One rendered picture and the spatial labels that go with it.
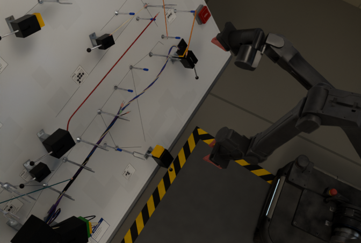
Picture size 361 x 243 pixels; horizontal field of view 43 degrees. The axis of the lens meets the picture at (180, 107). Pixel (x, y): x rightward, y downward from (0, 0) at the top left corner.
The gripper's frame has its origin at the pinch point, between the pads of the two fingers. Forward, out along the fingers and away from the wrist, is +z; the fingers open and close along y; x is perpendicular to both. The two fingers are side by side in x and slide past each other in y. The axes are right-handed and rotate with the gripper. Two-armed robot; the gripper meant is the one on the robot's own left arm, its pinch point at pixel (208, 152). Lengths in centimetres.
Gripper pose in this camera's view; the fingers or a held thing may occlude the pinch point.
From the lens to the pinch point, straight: 164.8
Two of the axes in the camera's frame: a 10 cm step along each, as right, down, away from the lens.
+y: -4.0, 8.2, -4.1
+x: 7.1, 5.6, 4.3
